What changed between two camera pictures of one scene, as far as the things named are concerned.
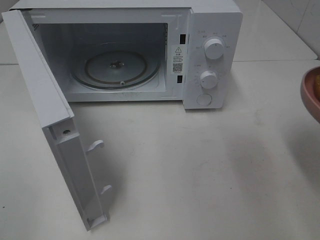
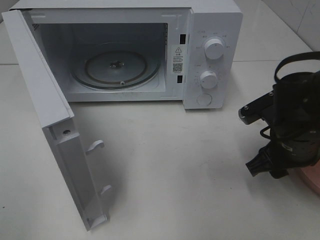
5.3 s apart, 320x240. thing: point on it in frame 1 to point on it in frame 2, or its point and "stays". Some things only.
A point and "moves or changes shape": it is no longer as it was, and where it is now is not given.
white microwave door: [58, 121] stays
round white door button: [204, 99] stays
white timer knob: [208, 79] stays
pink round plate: [307, 90] moves or changes shape
